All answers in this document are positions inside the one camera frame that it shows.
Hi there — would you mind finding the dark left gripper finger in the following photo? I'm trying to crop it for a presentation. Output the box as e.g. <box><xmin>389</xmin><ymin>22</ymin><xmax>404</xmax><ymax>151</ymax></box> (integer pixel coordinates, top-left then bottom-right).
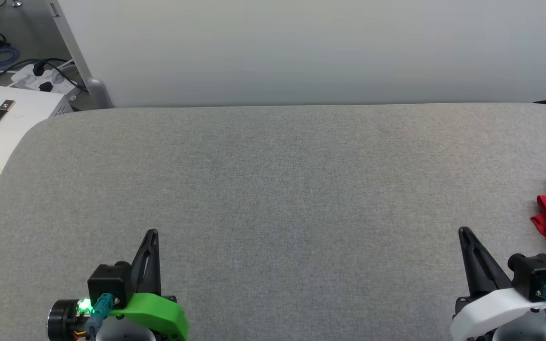
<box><xmin>152</xmin><ymin>229</ymin><xmax>162</xmax><ymax>295</ymax></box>
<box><xmin>130</xmin><ymin>230</ymin><xmax>155</xmax><ymax>296</ymax></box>

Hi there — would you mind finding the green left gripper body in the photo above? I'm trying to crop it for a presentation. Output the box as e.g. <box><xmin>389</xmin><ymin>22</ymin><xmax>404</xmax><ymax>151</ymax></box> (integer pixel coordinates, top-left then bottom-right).
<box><xmin>104</xmin><ymin>292</ymin><xmax>190</xmax><ymax>341</ymax></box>

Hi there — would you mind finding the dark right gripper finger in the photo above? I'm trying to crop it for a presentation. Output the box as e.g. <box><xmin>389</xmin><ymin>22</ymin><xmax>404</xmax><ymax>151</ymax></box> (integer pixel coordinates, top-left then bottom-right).
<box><xmin>458</xmin><ymin>227</ymin><xmax>494</xmax><ymax>298</ymax></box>
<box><xmin>464</xmin><ymin>227</ymin><xmax>512</xmax><ymax>291</ymax></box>

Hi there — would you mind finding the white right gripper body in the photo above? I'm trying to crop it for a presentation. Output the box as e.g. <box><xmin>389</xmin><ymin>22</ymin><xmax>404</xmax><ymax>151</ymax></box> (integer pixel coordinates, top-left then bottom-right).
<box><xmin>450</xmin><ymin>286</ymin><xmax>546</xmax><ymax>341</ymax></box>

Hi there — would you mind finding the white vented equipment box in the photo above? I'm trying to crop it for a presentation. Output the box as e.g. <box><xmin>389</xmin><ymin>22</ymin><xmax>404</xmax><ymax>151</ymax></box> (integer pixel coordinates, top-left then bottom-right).
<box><xmin>0</xmin><ymin>84</ymin><xmax>73</xmax><ymax>215</ymax></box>

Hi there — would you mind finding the white power strip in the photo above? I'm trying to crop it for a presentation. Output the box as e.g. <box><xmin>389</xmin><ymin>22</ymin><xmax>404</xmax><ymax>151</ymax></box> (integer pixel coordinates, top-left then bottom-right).
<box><xmin>11</xmin><ymin>63</ymin><xmax>78</xmax><ymax>96</ymax></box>

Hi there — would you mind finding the grey metal partition leg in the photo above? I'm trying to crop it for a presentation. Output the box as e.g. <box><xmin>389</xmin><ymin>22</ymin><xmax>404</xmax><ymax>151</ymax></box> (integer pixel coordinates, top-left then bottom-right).
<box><xmin>47</xmin><ymin>0</ymin><xmax>114</xmax><ymax>109</ymax></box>

